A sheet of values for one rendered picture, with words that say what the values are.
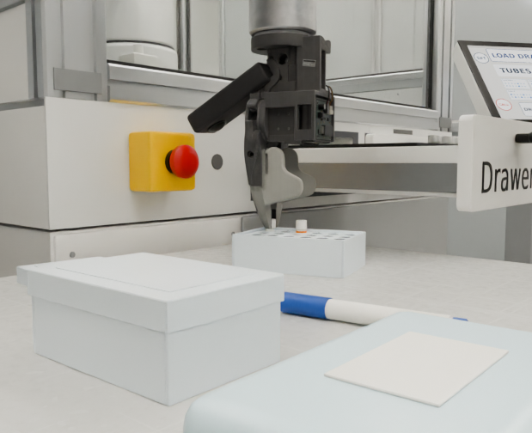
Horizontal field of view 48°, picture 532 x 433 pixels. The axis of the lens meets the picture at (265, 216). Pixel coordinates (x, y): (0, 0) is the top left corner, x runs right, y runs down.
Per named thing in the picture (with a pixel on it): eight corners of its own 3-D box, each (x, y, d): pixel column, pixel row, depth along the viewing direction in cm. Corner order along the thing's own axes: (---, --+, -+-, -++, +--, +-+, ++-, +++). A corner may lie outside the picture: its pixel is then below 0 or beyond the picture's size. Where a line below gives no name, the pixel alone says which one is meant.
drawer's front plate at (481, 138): (549, 200, 89) (553, 125, 88) (470, 212, 67) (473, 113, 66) (537, 199, 90) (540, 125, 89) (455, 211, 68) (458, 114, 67)
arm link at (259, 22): (237, -6, 64) (267, 12, 72) (237, 38, 65) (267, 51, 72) (302, -14, 61) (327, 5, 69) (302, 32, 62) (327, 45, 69)
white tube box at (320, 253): (365, 265, 66) (365, 231, 66) (344, 278, 59) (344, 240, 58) (263, 258, 71) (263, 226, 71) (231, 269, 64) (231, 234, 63)
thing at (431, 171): (534, 190, 88) (535, 149, 88) (461, 198, 69) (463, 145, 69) (317, 183, 115) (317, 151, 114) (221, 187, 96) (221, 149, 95)
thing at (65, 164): (450, 193, 141) (452, 131, 140) (50, 230, 65) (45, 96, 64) (186, 184, 204) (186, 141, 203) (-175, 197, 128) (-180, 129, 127)
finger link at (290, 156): (311, 229, 68) (310, 148, 66) (264, 227, 70) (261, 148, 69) (320, 225, 71) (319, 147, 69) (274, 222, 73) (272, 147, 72)
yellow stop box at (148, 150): (199, 190, 75) (199, 132, 74) (154, 192, 69) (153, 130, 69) (174, 189, 78) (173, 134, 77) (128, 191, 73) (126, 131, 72)
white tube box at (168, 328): (284, 361, 34) (284, 272, 34) (168, 409, 28) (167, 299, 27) (144, 323, 42) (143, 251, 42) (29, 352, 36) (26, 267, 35)
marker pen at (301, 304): (469, 338, 39) (470, 314, 39) (462, 344, 37) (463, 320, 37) (288, 309, 46) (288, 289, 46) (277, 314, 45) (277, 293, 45)
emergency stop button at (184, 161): (202, 178, 72) (202, 144, 71) (177, 179, 69) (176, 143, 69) (186, 178, 74) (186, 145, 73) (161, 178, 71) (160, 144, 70)
